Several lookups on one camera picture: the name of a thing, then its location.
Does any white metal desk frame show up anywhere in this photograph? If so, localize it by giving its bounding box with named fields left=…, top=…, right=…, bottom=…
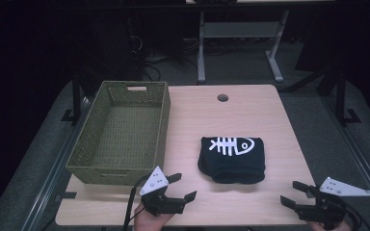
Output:
left=197, top=9, right=290, bottom=85

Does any aluminium rail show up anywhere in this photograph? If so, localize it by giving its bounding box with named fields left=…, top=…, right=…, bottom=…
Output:
left=19, top=95, right=94, bottom=231
left=320, top=94, right=370, bottom=223

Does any person's left hand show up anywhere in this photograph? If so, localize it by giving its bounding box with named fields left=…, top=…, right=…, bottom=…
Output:
left=133, top=201, right=174, bottom=231

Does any green woven basket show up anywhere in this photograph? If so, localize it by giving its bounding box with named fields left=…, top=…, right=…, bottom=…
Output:
left=65, top=80, right=172, bottom=187

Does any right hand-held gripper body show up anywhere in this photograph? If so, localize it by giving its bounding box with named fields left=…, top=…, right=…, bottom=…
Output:
left=295, top=176, right=370, bottom=231

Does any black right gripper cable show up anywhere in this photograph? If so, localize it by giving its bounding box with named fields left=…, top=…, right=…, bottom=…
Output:
left=342, top=200, right=370, bottom=231

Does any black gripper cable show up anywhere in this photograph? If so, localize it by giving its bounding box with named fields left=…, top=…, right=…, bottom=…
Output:
left=342, top=200, right=370, bottom=231
left=122, top=174, right=152, bottom=231

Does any black metal stand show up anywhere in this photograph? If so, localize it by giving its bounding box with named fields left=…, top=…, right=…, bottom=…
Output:
left=60, top=68, right=85, bottom=125
left=316, top=64, right=362, bottom=127

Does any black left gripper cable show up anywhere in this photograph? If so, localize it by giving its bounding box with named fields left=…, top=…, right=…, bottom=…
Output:
left=122, top=174, right=152, bottom=231

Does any tangle of floor cables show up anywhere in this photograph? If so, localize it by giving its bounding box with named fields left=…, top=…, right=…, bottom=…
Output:
left=127, top=32, right=204, bottom=82

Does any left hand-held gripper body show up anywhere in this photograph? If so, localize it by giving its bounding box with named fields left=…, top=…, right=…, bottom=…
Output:
left=139, top=166, right=187, bottom=217

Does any person's right hand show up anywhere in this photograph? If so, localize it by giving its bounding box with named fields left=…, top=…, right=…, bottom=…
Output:
left=307, top=218, right=354, bottom=231

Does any black fishbone print garment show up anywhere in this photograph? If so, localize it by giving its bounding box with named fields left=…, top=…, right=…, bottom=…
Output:
left=197, top=136, right=267, bottom=185

